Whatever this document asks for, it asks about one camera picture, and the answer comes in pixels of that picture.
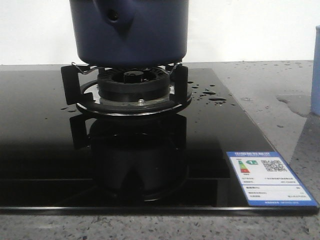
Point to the black gas burner head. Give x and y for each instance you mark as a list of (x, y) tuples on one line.
[(131, 85)]

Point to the light blue plastic cup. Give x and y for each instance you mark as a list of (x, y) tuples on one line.
[(315, 91)]

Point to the blue energy label sticker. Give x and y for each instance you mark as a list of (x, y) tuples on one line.
[(266, 180)]

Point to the black glass gas stove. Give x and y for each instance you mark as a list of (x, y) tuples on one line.
[(56, 160)]

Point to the black pot support grate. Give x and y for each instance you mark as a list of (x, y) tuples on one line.
[(80, 85)]

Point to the dark blue cooking pot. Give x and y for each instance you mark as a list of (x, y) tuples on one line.
[(130, 33)]

